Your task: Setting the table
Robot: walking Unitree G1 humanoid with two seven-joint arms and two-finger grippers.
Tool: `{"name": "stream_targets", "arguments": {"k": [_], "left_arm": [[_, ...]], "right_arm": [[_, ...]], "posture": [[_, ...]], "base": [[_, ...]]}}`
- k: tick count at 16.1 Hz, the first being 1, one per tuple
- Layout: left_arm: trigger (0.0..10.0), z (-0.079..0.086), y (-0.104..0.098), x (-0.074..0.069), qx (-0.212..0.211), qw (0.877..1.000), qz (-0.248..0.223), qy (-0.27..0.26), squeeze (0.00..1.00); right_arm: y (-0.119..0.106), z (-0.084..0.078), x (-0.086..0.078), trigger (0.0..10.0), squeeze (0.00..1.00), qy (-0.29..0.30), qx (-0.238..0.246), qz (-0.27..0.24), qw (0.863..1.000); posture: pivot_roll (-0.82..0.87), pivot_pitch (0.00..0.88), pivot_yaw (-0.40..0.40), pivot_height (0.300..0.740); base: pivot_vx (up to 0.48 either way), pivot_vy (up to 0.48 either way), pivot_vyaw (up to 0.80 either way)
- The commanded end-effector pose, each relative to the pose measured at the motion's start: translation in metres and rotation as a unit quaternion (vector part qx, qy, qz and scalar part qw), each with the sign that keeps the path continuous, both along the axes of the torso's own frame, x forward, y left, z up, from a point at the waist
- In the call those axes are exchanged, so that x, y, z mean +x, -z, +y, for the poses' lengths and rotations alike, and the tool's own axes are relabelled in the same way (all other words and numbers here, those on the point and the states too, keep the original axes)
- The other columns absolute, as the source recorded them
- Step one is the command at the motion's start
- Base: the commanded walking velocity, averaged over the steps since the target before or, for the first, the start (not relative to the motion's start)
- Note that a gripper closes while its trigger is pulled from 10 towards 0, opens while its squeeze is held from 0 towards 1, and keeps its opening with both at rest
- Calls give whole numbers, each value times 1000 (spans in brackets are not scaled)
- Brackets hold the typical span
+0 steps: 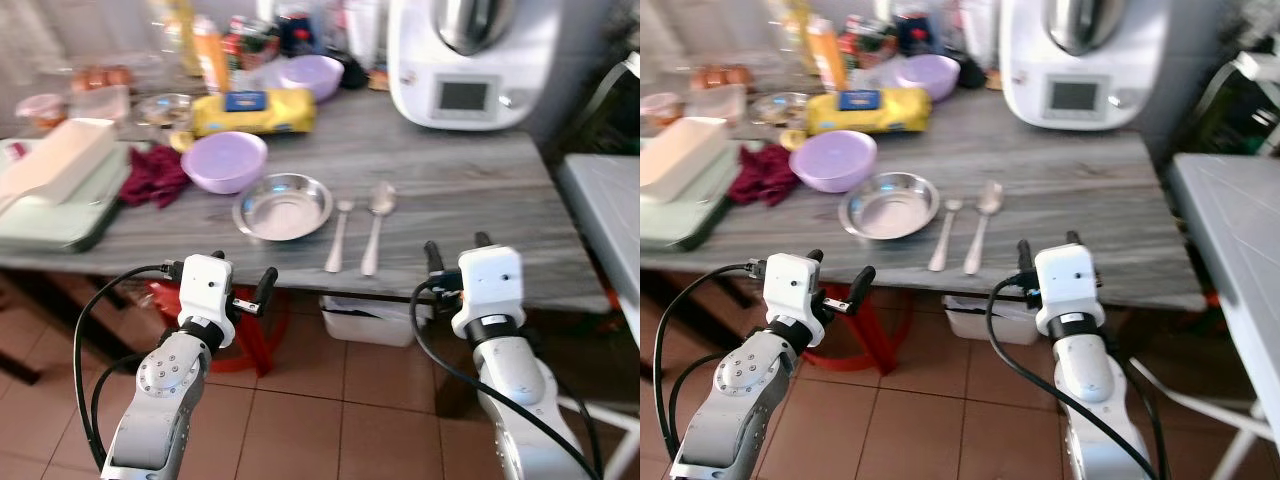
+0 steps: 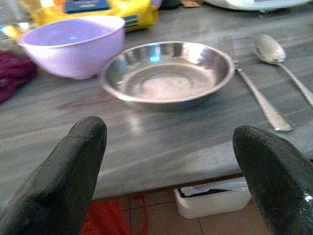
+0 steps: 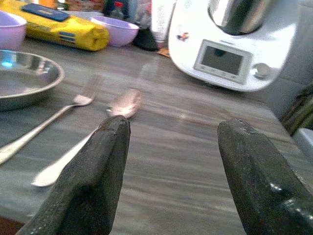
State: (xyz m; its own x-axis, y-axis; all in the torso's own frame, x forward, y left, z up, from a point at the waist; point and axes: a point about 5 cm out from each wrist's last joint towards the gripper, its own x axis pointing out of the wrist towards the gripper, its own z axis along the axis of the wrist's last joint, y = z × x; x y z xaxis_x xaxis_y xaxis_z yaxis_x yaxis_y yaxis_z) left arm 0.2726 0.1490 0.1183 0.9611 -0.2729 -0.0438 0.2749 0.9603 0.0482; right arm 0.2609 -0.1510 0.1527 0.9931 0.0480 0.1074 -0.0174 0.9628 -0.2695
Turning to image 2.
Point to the yellow package with blue label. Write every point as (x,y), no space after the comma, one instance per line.
(139,12)

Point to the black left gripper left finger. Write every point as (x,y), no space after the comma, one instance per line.
(61,176)

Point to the clear glass bowl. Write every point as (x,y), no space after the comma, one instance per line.
(12,14)

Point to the maroon cloth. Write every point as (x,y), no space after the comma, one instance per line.
(14,76)

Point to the white kitchen cooking machine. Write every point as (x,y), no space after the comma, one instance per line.
(256,4)

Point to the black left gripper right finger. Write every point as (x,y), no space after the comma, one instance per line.
(276,176)

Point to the silver metal spoon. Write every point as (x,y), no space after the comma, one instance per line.
(269,50)

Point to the red stool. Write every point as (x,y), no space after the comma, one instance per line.
(105,218)

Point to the white rectangular box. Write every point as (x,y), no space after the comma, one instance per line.
(210,205)

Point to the round stainless steel plate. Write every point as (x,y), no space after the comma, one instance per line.
(166,83)

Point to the silver metal fork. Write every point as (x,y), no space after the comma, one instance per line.
(264,102)

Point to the large purple plastic bowl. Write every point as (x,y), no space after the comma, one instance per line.
(73,58)

